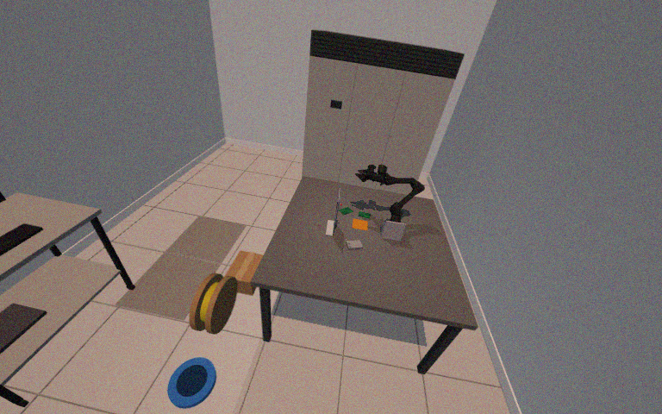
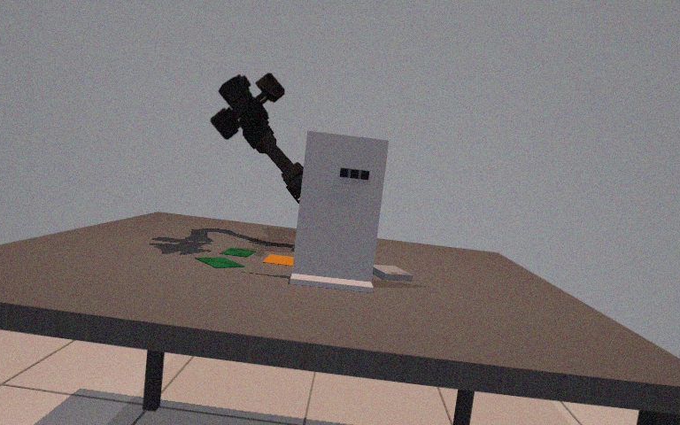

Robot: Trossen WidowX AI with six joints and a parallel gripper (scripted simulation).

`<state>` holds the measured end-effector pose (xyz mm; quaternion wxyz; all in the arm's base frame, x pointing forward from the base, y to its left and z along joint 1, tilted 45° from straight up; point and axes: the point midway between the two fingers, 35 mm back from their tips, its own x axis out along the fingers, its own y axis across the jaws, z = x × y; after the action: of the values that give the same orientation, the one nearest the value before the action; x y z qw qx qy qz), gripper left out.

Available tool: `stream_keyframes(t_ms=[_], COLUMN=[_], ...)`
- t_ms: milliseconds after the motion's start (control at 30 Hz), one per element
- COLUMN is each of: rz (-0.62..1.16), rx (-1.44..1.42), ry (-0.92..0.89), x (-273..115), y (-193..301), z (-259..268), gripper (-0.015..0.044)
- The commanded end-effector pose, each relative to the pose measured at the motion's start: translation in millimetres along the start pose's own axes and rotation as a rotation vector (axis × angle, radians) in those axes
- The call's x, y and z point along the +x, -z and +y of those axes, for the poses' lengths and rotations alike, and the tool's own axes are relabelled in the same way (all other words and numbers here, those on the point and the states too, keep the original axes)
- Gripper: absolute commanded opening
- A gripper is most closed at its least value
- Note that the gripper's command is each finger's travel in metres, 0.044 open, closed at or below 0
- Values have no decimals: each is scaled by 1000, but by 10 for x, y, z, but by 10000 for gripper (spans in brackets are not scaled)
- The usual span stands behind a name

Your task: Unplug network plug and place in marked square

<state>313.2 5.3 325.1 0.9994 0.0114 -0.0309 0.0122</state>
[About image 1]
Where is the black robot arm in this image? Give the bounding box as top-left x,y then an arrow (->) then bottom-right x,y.
376,165 -> 425,223

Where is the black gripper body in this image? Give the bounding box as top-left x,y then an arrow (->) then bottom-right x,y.
362,167 -> 378,182

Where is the grey panel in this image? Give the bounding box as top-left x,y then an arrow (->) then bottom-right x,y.
326,192 -> 340,236

